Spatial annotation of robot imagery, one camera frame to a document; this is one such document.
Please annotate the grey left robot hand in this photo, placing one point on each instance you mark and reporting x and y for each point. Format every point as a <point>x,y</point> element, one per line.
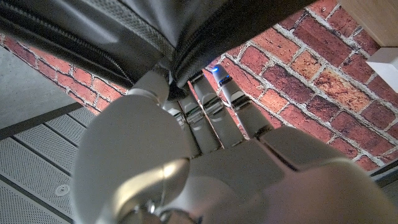
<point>217,174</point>

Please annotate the black fabric backpack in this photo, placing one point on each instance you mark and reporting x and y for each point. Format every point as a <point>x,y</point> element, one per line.
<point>124,31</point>

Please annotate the red brick print backdrop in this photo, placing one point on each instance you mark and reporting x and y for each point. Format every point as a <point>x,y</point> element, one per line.
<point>311,87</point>

